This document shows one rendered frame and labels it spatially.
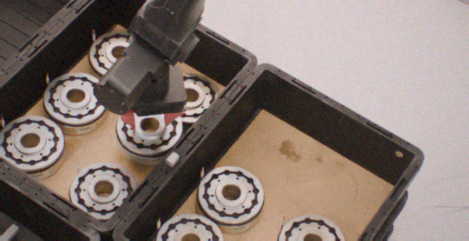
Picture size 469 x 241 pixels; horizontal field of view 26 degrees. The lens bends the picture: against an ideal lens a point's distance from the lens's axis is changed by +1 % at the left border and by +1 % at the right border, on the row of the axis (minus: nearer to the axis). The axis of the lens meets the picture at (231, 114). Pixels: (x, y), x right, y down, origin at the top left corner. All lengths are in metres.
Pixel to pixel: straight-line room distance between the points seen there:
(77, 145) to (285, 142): 0.33
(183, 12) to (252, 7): 0.74
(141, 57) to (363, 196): 0.45
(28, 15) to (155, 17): 0.53
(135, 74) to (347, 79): 0.65
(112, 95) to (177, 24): 0.15
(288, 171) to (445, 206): 0.32
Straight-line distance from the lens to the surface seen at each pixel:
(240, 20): 1.98
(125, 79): 1.36
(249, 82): 1.60
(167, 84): 1.47
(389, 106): 1.90
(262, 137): 1.66
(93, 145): 1.64
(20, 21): 1.81
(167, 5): 1.28
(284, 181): 1.62
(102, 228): 1.45
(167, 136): 1.57
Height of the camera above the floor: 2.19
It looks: 54 degrees down
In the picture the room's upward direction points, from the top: 8 degrees clockwise
